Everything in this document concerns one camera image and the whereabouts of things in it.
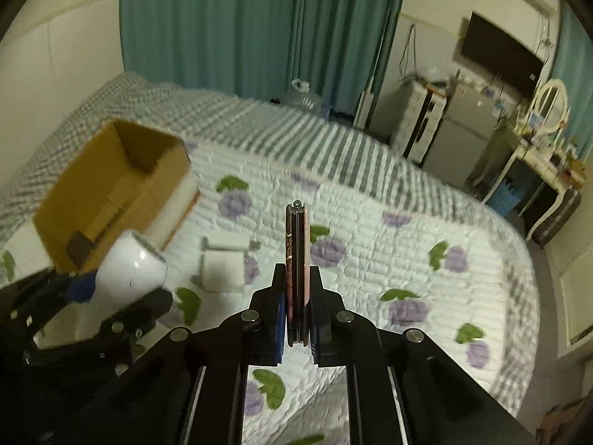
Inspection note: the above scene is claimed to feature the white cylindrical electric device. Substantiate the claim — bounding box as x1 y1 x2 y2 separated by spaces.
34 230 169 349

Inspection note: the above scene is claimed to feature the white wall charger plug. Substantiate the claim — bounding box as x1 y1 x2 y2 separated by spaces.
202 230 260 252

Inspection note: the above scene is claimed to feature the pink folding pocket tool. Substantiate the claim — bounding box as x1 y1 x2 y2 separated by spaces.
285 200 309 347

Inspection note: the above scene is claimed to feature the open cardboard box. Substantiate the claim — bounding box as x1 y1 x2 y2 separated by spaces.
33 119 190 272

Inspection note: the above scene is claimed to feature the floral quilted bed cover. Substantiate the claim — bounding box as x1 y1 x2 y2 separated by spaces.
0 138 541 445

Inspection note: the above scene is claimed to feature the blue plastic basket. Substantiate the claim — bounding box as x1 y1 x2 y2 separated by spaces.
487 180 525 217

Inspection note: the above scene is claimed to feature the white dressing table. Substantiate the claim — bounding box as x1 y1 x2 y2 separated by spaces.
481 130 584 241

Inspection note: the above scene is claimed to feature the white suitcase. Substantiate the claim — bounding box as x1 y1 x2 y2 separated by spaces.
370 80 447 165

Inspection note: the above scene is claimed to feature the grey mini fridge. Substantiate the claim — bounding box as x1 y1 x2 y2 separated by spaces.
421 83 497 189

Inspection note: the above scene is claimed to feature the teal curtain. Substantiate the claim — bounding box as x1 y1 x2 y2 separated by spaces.
552 2 593 160
120 0 402 115

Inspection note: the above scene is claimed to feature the white oval vanity mirror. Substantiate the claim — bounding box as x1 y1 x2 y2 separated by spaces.
516 78 570 136

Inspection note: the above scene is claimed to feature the black wall television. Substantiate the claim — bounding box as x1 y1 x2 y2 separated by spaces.
460 12 544 99

